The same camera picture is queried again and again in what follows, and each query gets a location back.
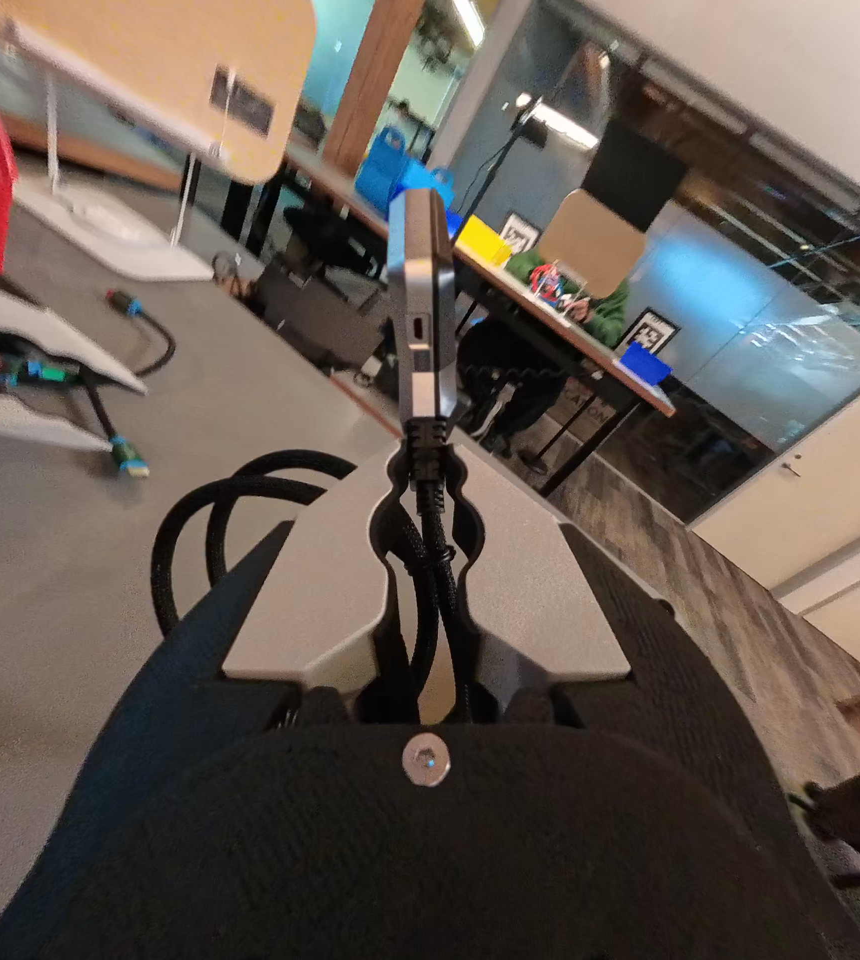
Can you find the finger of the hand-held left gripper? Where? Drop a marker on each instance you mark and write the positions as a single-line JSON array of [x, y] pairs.
[[9, 420], [39, 326]]

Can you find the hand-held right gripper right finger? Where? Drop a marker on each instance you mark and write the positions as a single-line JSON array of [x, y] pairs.
[[550, 600]]

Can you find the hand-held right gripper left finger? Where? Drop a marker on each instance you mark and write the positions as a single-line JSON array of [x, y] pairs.
[[310, 600]]

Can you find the cardboard box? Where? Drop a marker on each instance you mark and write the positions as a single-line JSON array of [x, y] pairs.
[[587, 416]]

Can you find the small blue bin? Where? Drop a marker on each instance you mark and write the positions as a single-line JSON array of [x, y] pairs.
[[644, 366]]

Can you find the black box under table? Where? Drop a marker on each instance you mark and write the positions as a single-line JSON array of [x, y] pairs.
[[310, 315]]

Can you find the framed marker tag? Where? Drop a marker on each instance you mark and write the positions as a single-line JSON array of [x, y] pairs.
[[651, 330], [521, 234]]

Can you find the wooden stand board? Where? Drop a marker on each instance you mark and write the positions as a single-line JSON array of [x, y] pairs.
[[137, 52]]

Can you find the black label sticker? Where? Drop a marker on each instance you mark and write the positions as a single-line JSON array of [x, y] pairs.
[[242, 105]]

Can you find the long brown-edged table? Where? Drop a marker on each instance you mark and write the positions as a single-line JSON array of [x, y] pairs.
[[490, 274]]

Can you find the glass partition window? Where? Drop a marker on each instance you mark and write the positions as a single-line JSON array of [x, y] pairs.
[[737, 315]]

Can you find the small yellow bin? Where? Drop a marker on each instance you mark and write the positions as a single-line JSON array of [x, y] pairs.
[[482, 238]]

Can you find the blue bag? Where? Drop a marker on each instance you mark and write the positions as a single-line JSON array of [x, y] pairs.
[[377, 172]]

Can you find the blue storage bin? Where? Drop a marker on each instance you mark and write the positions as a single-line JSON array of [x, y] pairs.
[[426, 174]]

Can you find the wooden post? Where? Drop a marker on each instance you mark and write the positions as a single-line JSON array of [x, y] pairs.
[[370, 82]]

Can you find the black wall panel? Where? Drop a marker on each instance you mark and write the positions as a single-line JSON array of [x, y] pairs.
[[632, 172]]

